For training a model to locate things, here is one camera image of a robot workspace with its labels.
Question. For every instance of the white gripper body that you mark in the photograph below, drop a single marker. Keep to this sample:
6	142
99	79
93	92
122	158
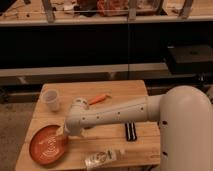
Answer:
62	131

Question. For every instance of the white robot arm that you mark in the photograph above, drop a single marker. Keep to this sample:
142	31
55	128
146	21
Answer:
184	115

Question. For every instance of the translucent plastic cup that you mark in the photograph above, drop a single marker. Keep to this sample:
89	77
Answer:
51	99

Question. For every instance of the orange carrot toy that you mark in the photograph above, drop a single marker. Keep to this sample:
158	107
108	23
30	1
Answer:
98	99

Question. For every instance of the clear plastic bottle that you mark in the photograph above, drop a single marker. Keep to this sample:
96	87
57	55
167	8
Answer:
101	158

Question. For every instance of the wooden folding table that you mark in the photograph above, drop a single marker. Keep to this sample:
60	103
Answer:
144	151

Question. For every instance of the black striped rectangular case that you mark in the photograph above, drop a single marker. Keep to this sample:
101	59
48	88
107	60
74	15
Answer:
130	131

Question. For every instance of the black box on shelf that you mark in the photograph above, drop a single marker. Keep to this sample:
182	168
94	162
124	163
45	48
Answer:
196	59

